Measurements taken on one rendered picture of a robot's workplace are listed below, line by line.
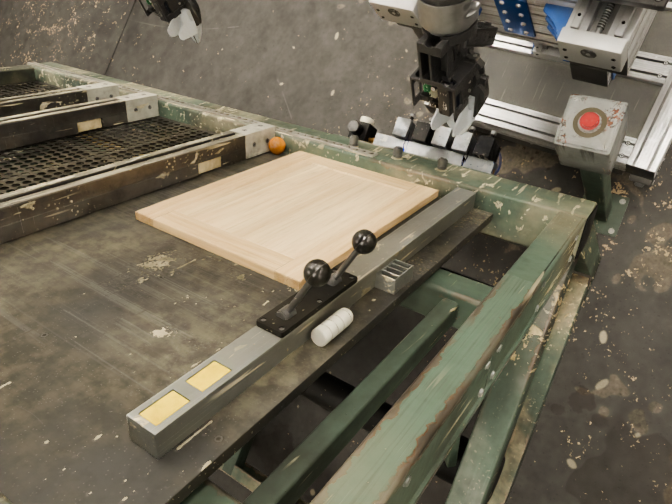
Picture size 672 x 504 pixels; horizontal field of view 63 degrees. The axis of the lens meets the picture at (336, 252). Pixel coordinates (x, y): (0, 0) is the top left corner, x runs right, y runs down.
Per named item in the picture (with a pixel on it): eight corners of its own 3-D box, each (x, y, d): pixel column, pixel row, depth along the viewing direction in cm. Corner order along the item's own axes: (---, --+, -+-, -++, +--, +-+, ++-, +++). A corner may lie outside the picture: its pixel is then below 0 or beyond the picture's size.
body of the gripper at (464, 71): (411, 108, 80) (402, 37, 71) (441, 72, 83) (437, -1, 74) (457, 123, 77) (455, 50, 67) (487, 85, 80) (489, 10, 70)
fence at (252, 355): (473, 207, 133) (476, 192, 131) (158, 460, 62) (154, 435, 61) (454, 202, 135) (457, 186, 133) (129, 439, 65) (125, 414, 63)
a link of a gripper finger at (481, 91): (454, 112, 84) (453, 65, 77) (460, 105, 85) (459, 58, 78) (482, 121, 82) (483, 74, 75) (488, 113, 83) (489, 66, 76)
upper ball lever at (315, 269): (299, 321, 82) (341, 269, 74) (283, 333, 79) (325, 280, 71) (282, 303, 83) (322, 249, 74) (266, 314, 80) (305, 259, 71)
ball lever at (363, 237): (343, 288, 91) (385, 238, 83) (330, 298, 88) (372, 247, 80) (328, 272, 92) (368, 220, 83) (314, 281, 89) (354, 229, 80)
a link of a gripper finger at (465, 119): (443, 153, 87) (440, 108, 79) (462, 128, 89) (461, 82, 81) (460, 159, 85) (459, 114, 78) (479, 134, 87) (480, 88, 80)
